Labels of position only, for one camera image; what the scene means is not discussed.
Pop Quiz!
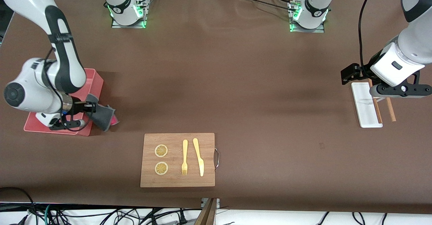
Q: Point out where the yellow plastic knife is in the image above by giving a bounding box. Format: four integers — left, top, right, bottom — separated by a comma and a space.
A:
193, 138, 205, 177

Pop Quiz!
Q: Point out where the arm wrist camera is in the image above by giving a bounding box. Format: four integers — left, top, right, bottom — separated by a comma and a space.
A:
370, 71, 432, 98
49, 118, 85, 131

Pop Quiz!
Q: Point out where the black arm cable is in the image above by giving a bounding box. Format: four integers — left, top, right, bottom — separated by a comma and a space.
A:
358, 0, 382, 66
43, 48, 92, 131

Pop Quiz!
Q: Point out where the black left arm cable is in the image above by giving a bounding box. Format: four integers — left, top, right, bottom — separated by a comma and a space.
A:
358, 0, 382, 66

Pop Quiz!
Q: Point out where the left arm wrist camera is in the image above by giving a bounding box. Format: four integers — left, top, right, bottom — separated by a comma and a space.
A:
370, 71, 432, 98

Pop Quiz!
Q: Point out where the grey and pink cloth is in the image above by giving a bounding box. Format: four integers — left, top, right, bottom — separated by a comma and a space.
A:
85, 94, 119, 132

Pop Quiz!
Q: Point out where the teal cable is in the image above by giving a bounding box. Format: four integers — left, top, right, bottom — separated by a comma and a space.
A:
44, 204, 54, 225

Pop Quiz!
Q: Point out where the yellow plastic fork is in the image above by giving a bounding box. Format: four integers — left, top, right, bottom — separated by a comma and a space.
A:
181, 140, 188, 176

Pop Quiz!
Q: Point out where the white rectangular tray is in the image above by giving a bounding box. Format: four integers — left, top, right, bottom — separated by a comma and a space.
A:
351, 82, 383, 128

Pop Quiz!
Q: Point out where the wooden cutting board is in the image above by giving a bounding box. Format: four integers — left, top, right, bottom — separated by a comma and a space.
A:
140, 133, 220, 188

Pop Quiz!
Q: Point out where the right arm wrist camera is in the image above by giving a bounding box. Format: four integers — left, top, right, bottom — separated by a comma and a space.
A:
49, 118, 85, 131

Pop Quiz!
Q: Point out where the pink plastic bin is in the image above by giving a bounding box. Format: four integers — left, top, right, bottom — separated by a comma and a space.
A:
24, 68, 104, 137

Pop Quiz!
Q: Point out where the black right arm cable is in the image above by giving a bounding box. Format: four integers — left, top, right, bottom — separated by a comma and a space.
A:
43, 48, 92, 131

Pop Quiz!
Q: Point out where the wooden post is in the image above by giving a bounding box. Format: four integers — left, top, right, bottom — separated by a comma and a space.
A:
195, 198, 217, 225

